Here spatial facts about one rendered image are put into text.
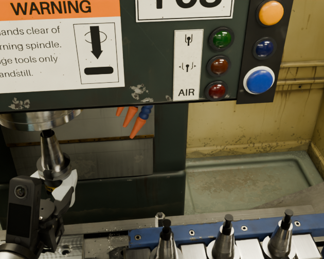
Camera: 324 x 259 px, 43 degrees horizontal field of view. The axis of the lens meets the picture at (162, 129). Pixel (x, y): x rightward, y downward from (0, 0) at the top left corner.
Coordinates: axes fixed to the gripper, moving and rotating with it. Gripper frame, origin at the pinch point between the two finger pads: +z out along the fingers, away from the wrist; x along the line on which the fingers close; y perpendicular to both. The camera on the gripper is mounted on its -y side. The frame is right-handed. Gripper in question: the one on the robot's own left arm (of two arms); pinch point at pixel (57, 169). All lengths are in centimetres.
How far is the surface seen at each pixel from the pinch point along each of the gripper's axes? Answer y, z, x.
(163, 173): 47, 50, 12
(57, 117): -18.3, -6.8, 5.7
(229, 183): 77, 79, 37
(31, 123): -18.1, -8.7, 2.2
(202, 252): 12.3, -5.5, 29.6
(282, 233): 5.8, -3.6, 43.7
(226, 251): 8.6, -7.2, 33.9
